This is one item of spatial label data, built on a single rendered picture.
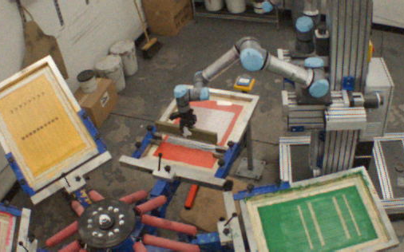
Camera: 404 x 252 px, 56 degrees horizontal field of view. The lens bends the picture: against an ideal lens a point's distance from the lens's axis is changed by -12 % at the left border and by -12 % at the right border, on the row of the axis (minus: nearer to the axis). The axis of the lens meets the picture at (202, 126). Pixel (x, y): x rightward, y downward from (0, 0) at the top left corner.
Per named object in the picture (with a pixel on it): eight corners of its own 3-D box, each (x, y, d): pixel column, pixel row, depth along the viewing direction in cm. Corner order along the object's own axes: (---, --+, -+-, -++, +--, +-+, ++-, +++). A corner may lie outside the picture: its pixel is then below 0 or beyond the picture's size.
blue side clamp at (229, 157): (231, 147, 272) (231, 139, 267) (239, 149, 270) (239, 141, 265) (215, 183, 252) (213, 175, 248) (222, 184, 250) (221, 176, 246)
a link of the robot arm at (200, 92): (208, 80, 245) (189, 81, 247) (207, 92, 237) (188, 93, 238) (210, 91, 250) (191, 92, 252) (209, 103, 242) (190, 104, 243)
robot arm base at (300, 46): (313, 42, 294) (314, 31, 288) (316, 53, 283) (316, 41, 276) (293, 42, 296) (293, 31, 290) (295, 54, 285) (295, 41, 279)
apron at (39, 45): (65, 76, 439) (37, -8, 369) (70, 76, 436) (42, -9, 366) (37, 107, 404) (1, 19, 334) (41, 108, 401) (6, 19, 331)
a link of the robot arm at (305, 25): (294, 38, 282) (293, 21, 273) (300, 29, 290) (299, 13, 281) (310, 42, 277) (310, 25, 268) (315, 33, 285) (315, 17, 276)
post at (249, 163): (243, 157, 393) (235, 71, 329) (266, 162, 385) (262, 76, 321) (235, 175, 379) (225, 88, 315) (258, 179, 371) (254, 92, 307)
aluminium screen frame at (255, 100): (184, 88, 322) (184, 84, 320) (259, 100, 301) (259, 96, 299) (134, 163, 271) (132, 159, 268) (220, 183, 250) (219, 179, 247)
